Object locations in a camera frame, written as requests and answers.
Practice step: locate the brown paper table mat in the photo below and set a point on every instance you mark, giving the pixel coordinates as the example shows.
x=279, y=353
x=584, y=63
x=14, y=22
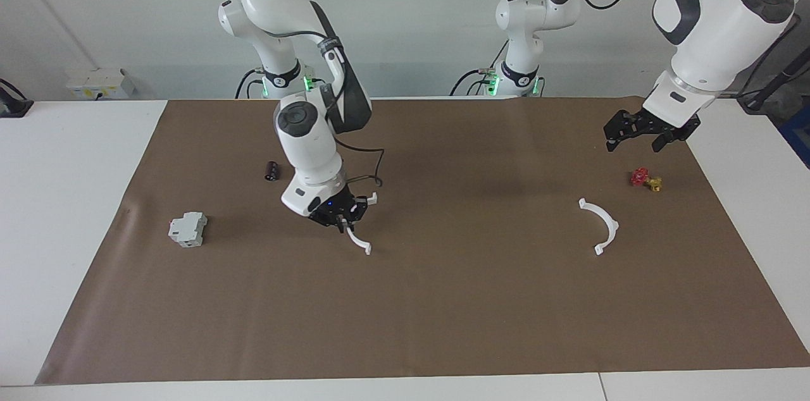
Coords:
x=405, y=312

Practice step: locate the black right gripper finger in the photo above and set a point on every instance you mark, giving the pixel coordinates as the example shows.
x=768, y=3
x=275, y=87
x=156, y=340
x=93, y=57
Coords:
x=343, y=224
x=361, y=206

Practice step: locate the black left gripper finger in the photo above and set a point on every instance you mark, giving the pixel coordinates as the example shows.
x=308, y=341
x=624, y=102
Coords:
x=619, y=124
x=666, y=138

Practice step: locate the grey circuit breaker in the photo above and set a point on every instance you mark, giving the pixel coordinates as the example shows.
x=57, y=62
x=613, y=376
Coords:
x=188, y=230

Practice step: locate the red and brass valve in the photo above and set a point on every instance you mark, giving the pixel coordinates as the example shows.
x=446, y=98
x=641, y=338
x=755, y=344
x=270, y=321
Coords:
x=640, y=177

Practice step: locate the black stand foot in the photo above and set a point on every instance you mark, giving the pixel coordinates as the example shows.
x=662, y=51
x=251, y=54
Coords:
x=12, y=107

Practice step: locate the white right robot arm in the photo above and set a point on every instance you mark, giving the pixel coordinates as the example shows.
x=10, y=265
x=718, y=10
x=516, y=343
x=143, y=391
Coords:
x=310, y=141

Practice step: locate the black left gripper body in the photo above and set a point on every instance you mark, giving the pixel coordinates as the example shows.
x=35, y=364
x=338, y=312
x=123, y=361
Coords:
x=664, y=121

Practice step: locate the black tripod stand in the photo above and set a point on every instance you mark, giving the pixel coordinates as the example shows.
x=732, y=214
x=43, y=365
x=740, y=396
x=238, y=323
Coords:
x=775, y=81

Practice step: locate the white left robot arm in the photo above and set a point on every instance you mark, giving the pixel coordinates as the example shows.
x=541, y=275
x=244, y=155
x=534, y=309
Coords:
x=715, y=34

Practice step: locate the white wall power strip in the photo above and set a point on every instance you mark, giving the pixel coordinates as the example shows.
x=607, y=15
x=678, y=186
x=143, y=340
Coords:
x=101, y=83

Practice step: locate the blue crate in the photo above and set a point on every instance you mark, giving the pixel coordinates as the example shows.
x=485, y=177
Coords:
x=798, y=135

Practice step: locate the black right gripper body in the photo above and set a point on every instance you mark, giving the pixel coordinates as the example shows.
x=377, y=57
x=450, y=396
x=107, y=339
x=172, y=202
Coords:
x=329, y=208

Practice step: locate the small black cylinder capacitor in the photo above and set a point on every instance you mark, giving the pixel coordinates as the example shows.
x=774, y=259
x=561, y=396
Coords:
x=272, y=171

